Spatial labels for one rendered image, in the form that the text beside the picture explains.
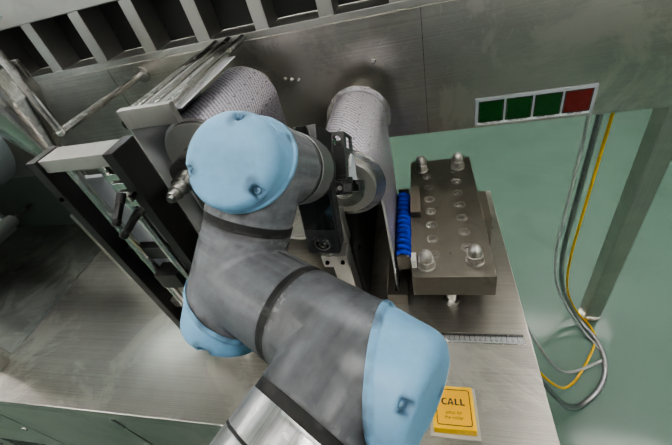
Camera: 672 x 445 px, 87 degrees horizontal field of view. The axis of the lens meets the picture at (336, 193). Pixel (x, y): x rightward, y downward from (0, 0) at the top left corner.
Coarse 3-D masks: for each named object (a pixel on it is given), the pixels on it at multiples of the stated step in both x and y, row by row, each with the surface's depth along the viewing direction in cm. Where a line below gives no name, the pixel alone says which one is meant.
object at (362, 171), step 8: (360, 168) 59; (368, 168) 60; (360, 176) 60; (368, 176) 60; (368, 184) 61; (376, 184) 62; (368, 192) 62; (368, 200) 63; (344, 208) 65; (352, 208) 65; (360, 208) 65
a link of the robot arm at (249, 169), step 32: (224, 128) 24; (256, 128) 24; (288, 128) 30; (192, 160) 25; (224, 160) 24; (256, 160) 24; (288, 160) 26; (320, 160) 33; (224, 192) 24; (256, 192) 24; (288, 192) 28; (256, 224) 27; (288, 224) 29
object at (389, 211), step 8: (392, 168) 87; (392, 176) 85; (392, 184) 84; (392, 192) 82; (392, 200) 81; (384, 208) 67; (392, 208) 80; (384, 216) 68; (392, 216) 79; (392, 224) 77; (392, 232) 76; (392, 240) 75; (392, 248) 74; (392, 256) 76
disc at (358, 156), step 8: (360, 152) 58; (360, 160) 59; (368, 160) 59; (376, 168) 60; (376, 176) 61; (384, 176) 61; (384, 184) 62; (376, 192) 63; (384, 192) 63; (376, 200) 64; (368, 208) 66
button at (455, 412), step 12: (444, 396) 63; (456, 396) 62; (468, 396) 62; (444, 408) 61; (456, 408) 61; (468, 408) 61; (444, 420) 60; (456, 420) 60; (468, 420) 59; (444, 432) 60; (456, 432) 59; (468, 432) 59
